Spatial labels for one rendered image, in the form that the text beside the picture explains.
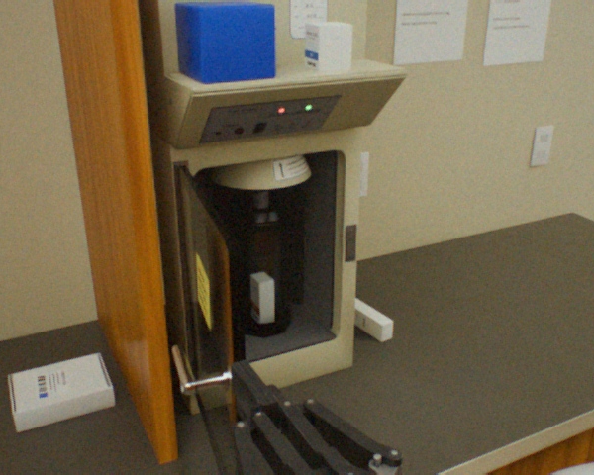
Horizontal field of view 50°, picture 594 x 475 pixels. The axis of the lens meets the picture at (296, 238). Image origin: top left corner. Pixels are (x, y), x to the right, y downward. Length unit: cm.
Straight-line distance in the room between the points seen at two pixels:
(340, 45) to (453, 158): 92
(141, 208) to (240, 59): 23
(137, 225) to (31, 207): 55
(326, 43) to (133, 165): 31
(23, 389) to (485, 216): 131
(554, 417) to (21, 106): 110
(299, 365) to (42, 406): 44
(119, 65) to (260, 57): 17
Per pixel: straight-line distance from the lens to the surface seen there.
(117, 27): 80
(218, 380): 76
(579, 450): 135
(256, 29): 83
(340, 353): 122
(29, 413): 117
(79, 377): 121
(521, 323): 146
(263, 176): 102
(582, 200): 222
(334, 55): 91
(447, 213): 183
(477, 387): 124
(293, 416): 53
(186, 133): 87
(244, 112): 87
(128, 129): 82
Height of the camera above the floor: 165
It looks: 23 degrees down
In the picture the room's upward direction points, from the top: straight up
